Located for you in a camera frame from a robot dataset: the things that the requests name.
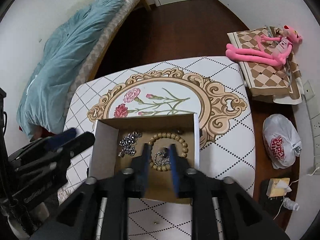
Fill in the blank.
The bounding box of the thin silver chain bracelet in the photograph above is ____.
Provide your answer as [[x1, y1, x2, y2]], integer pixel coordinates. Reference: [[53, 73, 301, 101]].
[[153, 148, 173, 167]]

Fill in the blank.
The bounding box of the white cardboard box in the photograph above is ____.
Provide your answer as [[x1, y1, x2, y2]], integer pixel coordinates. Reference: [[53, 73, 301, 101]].
[[88, 113, 200, 204]]

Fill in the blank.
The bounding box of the teal blanket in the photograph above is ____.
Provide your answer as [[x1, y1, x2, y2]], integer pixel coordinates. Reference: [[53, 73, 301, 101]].
[[16, 0, 124, 140]]

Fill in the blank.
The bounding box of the bed mattress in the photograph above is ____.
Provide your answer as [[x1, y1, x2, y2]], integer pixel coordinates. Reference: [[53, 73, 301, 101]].
[[63, 0, 145, 117]]

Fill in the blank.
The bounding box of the patterned table cover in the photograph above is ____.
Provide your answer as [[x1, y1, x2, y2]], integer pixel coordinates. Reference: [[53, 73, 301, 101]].
[[58, 56, 255, 239]]

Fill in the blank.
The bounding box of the tissue box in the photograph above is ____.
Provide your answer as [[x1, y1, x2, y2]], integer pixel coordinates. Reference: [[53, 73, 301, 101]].
[[266, 178, 292, 198]]

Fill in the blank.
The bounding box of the white plastic shopping bag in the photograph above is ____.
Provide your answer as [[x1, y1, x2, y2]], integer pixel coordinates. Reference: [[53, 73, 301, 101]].
[[263, 114, 302, 170]]

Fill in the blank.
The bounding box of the small white bottle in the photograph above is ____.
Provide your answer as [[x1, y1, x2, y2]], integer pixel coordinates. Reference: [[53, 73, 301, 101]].
[[283, 197, 300, 211]]

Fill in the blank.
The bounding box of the brown checkered cushion stack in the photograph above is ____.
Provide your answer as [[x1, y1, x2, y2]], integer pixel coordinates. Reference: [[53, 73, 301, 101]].
[[227, 26, 304, 105]]

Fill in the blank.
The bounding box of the pink panther plush toy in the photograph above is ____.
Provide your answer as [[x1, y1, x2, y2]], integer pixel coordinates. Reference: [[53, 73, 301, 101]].
[[226, 25, 303, 69]]

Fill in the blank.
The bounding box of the silver necklace in box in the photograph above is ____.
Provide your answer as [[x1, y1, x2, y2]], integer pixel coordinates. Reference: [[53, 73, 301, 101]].
[[118, 130, 143, 158]]

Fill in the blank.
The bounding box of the wooden bead bracelet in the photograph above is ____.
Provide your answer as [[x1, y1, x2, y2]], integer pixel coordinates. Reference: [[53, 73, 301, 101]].
[[147, 132, 189, 172]]

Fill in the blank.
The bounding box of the white charger cable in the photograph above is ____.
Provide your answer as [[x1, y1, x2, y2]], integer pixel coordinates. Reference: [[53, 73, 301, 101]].
[[273, 163, 320, 221]]

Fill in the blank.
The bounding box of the white wall power strip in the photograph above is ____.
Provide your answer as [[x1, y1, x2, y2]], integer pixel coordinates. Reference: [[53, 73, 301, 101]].
[[303, 80, 320, 137]]

